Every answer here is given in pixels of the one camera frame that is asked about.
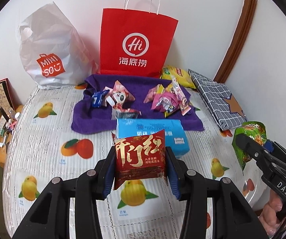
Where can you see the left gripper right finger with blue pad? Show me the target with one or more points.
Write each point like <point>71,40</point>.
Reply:
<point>176,175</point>

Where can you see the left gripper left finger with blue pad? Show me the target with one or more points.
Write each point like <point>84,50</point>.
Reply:
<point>106,173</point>

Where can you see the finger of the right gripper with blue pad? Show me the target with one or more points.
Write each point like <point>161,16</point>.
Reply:
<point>269,146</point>

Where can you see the red gold snack packet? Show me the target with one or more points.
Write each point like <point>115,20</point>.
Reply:
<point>139,157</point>

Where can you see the pink snack packet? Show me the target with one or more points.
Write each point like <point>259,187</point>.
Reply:
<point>152,92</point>

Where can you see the blue Oreo packet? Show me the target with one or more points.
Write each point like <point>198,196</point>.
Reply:
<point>98,99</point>

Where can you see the panda print snack packet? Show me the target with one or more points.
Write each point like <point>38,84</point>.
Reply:
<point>118,96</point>

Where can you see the long red white snack stick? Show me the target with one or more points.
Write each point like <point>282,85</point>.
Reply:
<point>182,100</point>

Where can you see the right hand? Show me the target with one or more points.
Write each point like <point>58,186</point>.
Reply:
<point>268,217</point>

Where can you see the blue tissue pack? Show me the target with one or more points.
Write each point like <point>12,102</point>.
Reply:
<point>175,136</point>

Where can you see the grey checked star fabric bag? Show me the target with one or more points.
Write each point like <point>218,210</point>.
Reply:
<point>221,103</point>

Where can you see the fruit print table cover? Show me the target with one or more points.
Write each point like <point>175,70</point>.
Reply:
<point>43,146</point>

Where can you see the purple towel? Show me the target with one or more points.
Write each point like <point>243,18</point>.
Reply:
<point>89,120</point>

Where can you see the yellow potato chips bag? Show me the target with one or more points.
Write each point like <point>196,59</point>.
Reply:
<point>182,76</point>

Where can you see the red Haidilao paper bag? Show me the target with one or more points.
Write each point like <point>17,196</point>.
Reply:
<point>134,42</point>

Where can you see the dark framed picture box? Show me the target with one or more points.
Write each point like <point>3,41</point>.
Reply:
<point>6,102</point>

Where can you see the white Miniso plastic bag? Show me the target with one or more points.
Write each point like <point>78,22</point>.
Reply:
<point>51,50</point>

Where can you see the wooden door frame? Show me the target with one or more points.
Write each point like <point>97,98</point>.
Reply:
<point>239,38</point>

